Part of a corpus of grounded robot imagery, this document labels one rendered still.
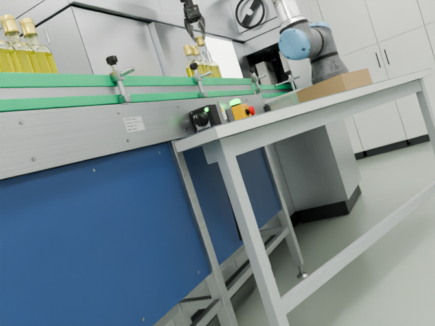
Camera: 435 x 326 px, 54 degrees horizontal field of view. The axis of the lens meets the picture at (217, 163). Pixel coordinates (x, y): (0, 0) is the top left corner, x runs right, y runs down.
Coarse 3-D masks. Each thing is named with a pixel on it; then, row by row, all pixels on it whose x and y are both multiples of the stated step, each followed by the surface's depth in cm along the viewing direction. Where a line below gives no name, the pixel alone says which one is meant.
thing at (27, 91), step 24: (0, 72) 84; (24, 72) 89; (0, 96) 83; (24, 96) 88; (48, 96) 94; (72, 96) 100; (96, 96) 107; (144, 96) 125; (168, 96) 137; (192, 96) 151; (216, 96) 168
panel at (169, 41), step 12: (156, 24) 194; (156, 36) 193; (168, 36) 201; (180, 36) 211; (216, 36) 251; (156, 48) 194; (168, 48) 198; (180, 48) 208; (204, 48) 232; (168, 60) 195; (180, 60) 205; (168, 72) 193; (180, 72) 202
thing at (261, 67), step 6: (282, 54) 295; (282, 60) 296; (258, 66) 306; (264, 66) 304; (270, 66) 314; (288, 66) 295; (258, 72) 307; (264, 72) 305; (270, 72) 310; (264, 78) 305; (270, 78) 306; (264, 84) 306; (270, 84) 304
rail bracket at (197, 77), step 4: (192, 64) 154; (196, 64) 154; (192, 68) 154; (196, 68) 154; (196, 72) 154; (208, 72) 152; (192, 76) 154; (196, 76) 154; (200, 76) 154; (204, 76) 153; (196, 80) 154; (200, 80) 154; (200, 84) 154; (200, 88) 154; (200, 92) 155; (204, 92) 154; (200, 96) 154; (204, 96) 154
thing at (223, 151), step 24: (384, 96) 191; (288, 120) 144; (312, 120) 152; (336, 120) 163; (432, 120) 220; (216, 144) 123; (240, 144) 127; (264, 144) 134; (432, 144) 222; (240, 192) 123; (432, 192) 206; (240, 216) 123; (360, 240) 160; (264, 264) 124; (336, 264) 146; (264, 288) 124; (312, 288) 136
